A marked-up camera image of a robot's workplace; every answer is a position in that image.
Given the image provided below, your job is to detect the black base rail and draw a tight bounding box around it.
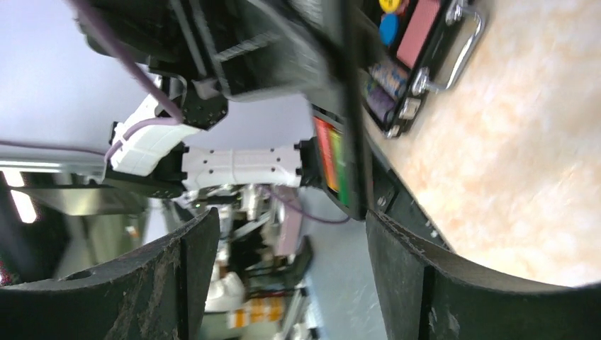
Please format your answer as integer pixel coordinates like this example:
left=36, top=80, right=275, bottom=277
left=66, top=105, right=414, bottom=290
left=368, top=140, right=452, bottom=251

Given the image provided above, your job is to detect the black poker chip case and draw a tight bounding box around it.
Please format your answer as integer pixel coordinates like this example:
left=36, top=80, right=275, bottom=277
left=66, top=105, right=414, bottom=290
left=360, top=1, right=487, bottom=139

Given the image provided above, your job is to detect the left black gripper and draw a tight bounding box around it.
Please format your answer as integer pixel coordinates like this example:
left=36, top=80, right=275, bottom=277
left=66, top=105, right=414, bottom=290
left=169, top=0, right=349, bottom=102

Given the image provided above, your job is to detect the pink card deck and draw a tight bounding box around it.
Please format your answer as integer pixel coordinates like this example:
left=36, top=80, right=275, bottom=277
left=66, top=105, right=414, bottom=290
left=396, top=0, right=441, bottom=69

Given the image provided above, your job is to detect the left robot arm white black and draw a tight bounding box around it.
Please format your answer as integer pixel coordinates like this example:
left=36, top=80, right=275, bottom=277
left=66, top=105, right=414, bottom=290
left=77, top=1, right=341, bottom=198

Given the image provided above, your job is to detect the blue poker chip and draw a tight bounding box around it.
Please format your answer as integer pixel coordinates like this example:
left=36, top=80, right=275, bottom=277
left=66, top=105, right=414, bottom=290
left=378, top=13, right=400, bottom=46

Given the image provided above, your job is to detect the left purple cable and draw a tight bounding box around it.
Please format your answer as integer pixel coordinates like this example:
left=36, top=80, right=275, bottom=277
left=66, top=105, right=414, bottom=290
left=0, top=0, right=351, bottom=225

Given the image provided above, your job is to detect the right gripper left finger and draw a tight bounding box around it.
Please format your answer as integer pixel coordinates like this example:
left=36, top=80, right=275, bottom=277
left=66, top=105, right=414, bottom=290
left=1, top=209, right=220, bottom=339

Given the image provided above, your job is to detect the yellow poker chip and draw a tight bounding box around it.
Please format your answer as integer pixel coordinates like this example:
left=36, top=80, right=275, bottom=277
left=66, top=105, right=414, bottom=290
left=378, top=0, right=407, bottom=14

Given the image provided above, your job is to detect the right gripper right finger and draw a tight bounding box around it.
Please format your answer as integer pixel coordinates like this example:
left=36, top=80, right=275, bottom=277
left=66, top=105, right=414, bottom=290
left=366, top=211, right=600, bottom=339

